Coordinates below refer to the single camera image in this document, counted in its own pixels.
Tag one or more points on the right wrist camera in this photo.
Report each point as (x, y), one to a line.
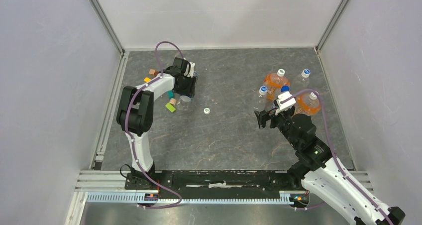
(283, 102)

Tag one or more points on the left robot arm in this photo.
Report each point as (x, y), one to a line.
(136, 110)

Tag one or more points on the green block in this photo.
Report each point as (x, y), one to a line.
(170, 107)

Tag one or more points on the teal block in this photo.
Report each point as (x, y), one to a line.
(170, 94)

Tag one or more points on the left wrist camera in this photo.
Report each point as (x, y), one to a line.
(190, 70)

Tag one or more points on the tan wooden block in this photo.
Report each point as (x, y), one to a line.
(152, 72)

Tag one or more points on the clear plastic bottle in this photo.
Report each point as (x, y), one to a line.
(259, 102)

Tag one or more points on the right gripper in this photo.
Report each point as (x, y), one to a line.
(262, 116)

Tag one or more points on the white cable tray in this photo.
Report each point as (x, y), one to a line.
(153, 199)

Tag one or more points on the tan cylinder block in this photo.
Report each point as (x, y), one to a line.
(173, 101)

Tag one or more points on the blue label bottle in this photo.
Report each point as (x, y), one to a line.
(185, 101)

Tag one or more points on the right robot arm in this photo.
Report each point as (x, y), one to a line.
(319, 172)

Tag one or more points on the blue cap pepsi bottle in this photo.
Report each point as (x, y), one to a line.
(281, 90)

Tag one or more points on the orange bottle right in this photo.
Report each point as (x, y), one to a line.
(307, 103)

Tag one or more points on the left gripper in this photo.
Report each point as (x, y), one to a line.
(189, 91)

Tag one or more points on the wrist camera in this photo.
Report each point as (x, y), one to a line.
(283, 102)
(190, 70)

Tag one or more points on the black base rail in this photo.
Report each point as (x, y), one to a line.
(217, 184)

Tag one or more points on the orange bottle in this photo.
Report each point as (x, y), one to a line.
(274, 82)
(307, 103)

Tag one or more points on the clear bottle white cap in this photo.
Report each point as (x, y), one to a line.
(300, 82)

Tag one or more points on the orange bottle left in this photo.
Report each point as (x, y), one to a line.
(274, 82)

